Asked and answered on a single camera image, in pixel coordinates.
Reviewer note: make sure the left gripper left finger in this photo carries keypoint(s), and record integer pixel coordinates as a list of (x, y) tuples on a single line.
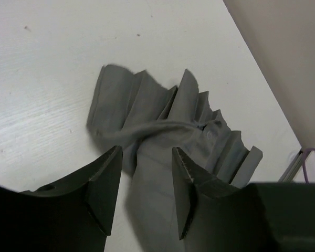
[(74, 213)]

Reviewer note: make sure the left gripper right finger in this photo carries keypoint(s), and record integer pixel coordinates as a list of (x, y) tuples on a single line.
[(215, 216)]

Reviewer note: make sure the grey pleated skirt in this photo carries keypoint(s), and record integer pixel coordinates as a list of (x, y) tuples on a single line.
[(148, 120)]

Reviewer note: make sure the right aluminium table rail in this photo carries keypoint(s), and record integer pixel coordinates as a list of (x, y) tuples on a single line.
[(293, 168)]

